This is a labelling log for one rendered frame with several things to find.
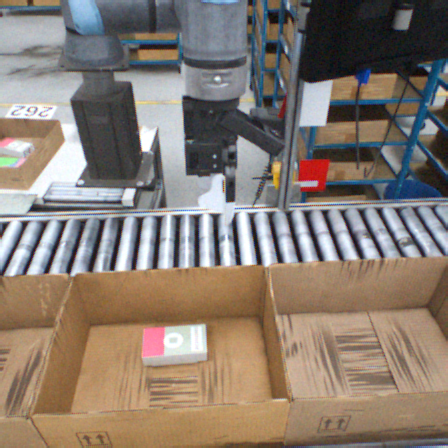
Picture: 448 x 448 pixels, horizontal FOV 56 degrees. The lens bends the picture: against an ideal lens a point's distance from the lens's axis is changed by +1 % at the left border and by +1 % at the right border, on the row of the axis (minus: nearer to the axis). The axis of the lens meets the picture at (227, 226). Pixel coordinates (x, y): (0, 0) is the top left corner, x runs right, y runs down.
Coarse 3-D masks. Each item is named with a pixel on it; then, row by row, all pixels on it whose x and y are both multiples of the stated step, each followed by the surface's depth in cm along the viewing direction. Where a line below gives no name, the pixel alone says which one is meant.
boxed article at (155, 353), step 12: (204, 324) 91; (144, 336) 88; (156, 336) 88; (168, 336) 88; (180, 336) 88; (192, 336) 88; (204, 336) 88; (144, 348) 86; (156, 348) 86; (168, 348) 86; (180, 348) 86; (192, 348) 86; (204, 348) 86; (144, 360) 85; (156, 360) 86; (168, 360) 86; (180, 360) 86; (192, 360) 87; (204, 360) 87
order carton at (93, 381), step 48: (96, 288) 87; (144, 288) 88; (192, 288) 89; (240, 288) 90; (96, 336) 92; (240, 336) 92; (48, 384) 70; (96, 384) 84; (144, 384) 83; (192, 384) 84; (240, 384) 83; (48, 432) 66; (96, 432) 67; (144, 432) 68; (192, 432) 69; (240, 432) 70
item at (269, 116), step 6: (252, 108) 133; (258, 108) 133; (264, 108) 133; (270, 108) 133; (276, 108) 134; (252, 114) 131; (258, 114) 130; (264, 114) 130; (270, 114) 130; (276, 114) 131; (258, 120) 131; (264, 120) 131; (270, 120) 131; (276, 120) 131; (282, 120) 131; (270, 126) 132; (276, 126) 132; (282, 126) 132
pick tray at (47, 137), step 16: (0, 128) 185; (16, 128) 184; (32, 128) 184; (48, 128) 183; (48, 144) 171; (32, 160) 159; (48, 160) 172; (0, 176) 154; (16, 176) 154; (32, 176) 160
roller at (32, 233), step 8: (32, 224) 143; (40, 224) 144; (24, 232) 140; (32, 232) 140; (40, 232) 143; (24, 240) 136; (32, 240) 138; (16, 248) 135; (24, 248) 134; (32, 248) 136; (16, 256) 131; (24, 256) 132; (16, 264) 128; (24, 264) 130; (8, 272) 126; (16, 272) 126; (24, 272) 130
